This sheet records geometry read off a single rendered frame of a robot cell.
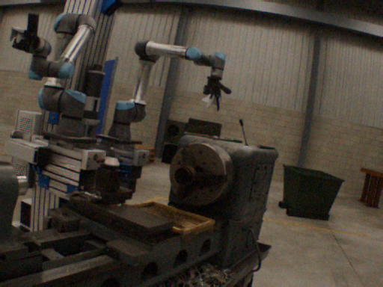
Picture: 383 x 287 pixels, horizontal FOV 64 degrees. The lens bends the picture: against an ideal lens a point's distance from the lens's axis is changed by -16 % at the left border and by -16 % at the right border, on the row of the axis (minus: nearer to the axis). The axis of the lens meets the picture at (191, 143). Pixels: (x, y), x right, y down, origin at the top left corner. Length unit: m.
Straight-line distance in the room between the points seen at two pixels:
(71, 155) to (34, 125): 0.50
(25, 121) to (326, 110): 10.78
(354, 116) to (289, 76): 2.67
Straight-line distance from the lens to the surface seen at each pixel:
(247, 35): 12.45
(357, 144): 12.22
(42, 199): 2.18
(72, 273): 0.99
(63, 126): 1.76
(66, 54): 1.60
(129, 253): 1.09
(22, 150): 1.82
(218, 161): 1.72
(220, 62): 2.10
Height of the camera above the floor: 1.32
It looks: 3 degrees down
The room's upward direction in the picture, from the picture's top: 10 degrees clockwise
